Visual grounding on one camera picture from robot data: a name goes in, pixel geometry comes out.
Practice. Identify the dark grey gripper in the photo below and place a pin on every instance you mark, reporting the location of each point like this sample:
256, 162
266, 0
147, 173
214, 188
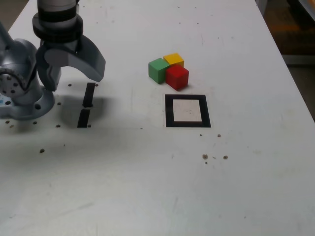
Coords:
61, 45

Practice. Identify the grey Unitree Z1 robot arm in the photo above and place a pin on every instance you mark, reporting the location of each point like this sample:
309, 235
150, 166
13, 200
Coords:
22, 61

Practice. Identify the yellow cube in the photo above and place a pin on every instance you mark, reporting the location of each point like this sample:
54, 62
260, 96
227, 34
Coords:
173, 59

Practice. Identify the black tape strip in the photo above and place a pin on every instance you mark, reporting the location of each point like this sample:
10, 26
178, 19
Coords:
89, 94

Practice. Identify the black tape square outline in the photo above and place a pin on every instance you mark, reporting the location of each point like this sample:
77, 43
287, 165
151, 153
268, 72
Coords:
187, 125

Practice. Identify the brown cardboard box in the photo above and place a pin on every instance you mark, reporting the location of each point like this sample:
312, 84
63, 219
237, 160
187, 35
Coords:
292, 29

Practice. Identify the red cube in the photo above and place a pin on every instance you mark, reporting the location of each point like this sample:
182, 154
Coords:
177, 76

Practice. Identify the green cube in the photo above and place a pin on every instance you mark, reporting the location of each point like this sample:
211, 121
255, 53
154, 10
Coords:
156, 68

